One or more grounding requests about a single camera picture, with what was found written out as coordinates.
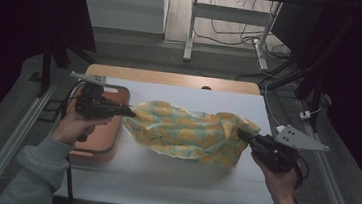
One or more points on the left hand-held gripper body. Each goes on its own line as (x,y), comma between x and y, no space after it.
(93,105)

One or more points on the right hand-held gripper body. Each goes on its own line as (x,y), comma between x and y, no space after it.
(278,150)

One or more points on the orange plastic basket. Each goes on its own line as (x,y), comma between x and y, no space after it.
(107,135)

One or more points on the yellow floral cloth bag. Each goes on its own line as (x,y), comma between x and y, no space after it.
(186,132)

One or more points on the person's left hand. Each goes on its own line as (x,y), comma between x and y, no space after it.
(72,128)

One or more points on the person's right hand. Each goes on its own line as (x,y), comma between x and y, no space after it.
(279,188)

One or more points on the white power strip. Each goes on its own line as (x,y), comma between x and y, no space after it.
(280,128)

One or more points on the wooden table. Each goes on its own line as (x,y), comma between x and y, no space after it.
(158,77)

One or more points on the small white adapter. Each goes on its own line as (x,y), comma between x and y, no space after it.
(305,114)

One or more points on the black stand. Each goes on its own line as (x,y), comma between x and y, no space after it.
(46,69)
(315,95)

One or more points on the white cabinet panel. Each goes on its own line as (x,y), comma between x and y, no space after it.
(121,6)

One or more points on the metal floor rail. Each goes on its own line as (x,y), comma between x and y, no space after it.
(15,136)
(331,190)

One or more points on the white desk frame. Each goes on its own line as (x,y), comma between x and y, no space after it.
(231,14)

